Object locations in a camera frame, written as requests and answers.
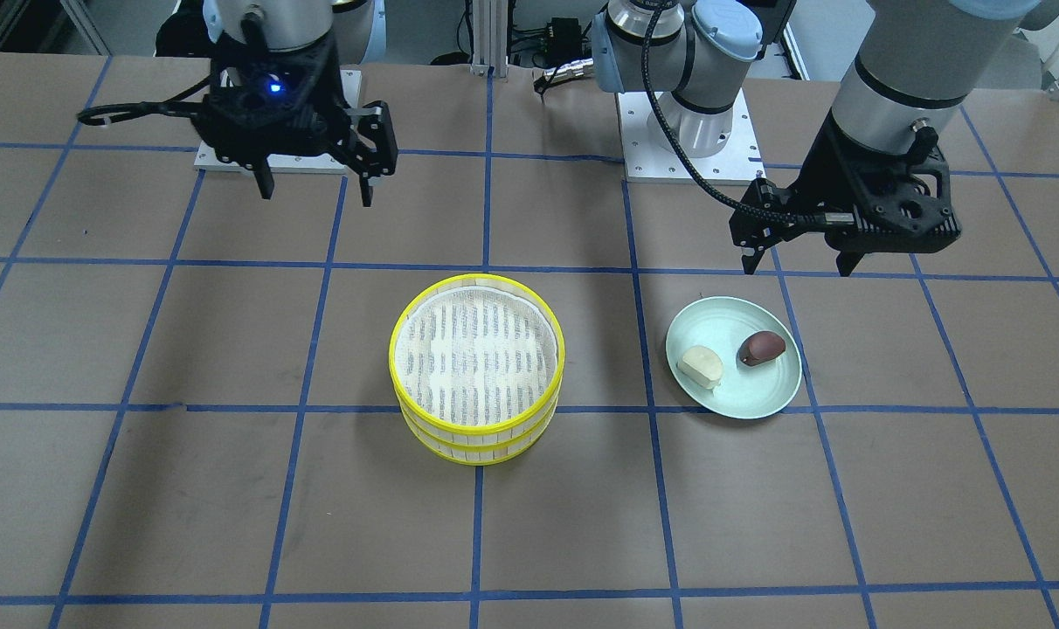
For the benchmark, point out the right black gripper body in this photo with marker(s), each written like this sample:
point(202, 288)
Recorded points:
point(329, 115)

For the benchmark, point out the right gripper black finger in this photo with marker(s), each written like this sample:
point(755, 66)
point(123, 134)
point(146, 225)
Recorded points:
point(263, 176)
point(373, 149)

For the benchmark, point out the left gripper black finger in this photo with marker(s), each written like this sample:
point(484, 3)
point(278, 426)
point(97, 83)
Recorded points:
point(846, 262)
point(774, 214)

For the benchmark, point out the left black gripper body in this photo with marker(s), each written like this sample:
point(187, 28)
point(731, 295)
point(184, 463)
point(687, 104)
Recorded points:
point(820, 181)

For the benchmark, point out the brown steamed bun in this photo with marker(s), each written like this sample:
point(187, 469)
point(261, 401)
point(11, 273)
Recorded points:
point(761, 347)

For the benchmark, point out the white steamed bun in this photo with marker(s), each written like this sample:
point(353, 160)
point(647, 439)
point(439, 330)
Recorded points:
point(702, 366)

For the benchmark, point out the yellow steamer layer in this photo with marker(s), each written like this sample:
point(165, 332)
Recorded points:
point(482, 449)
point(477, 356)

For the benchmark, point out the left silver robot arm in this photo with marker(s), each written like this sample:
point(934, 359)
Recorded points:
point(915, 66)

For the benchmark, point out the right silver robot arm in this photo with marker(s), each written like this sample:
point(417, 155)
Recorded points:
point(280, 26)

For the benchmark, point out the pale green plate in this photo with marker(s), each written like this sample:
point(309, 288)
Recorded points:
point(722, 323)

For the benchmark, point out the aluminium frame post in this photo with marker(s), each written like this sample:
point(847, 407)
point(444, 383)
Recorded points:
point(489, 22)

